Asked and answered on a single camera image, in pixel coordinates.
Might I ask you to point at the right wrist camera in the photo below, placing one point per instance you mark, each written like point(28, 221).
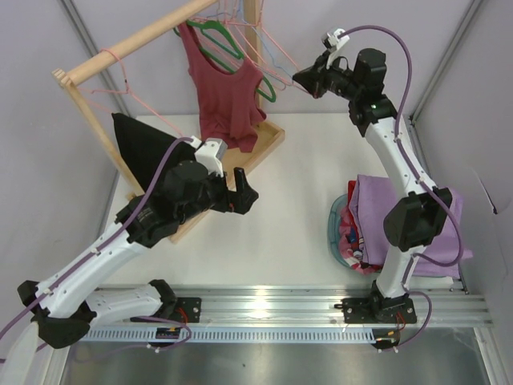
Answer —
point(334, 41)

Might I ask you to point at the green hanger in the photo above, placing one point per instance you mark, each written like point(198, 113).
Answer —
point(233, 50)

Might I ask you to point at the wooden clothes rack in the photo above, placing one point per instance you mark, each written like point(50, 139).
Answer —
point(270, 136)

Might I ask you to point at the red folded cloth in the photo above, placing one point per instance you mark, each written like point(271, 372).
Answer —
point(352, 192)

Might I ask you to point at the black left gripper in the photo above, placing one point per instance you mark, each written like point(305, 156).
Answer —
point(231, 196)

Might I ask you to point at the purple trousers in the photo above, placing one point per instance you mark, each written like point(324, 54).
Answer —
point(373, 197)

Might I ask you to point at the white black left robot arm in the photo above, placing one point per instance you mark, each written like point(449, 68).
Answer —
point(66, 306)

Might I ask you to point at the black garment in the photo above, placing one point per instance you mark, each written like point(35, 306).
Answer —
point(142, 147)

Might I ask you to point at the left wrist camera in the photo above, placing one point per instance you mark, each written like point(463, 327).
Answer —
point(210, 153)

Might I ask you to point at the aluminium rail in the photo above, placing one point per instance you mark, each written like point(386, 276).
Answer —
point(314, 306)

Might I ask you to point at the colourful clothes in basin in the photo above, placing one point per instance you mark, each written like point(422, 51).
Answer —
point(343, 230)

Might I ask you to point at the teal plastic basin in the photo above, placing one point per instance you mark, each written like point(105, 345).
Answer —
point(332, 232)

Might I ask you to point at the white slotted cable duct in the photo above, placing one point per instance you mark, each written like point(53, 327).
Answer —
point(204, 334)

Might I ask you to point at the pink wire hanger with black garment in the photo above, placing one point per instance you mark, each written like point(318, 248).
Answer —
point(128, 90)

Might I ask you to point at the maroon tank top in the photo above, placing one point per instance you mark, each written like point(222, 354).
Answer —
point(227, 101)

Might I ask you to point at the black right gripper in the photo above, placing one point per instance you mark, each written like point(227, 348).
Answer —
point(321, 80)

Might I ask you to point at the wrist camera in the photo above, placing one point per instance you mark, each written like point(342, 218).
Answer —
point(334, 41)
point(210, 153)

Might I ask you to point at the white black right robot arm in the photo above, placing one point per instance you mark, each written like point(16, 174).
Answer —
point(422, 207)

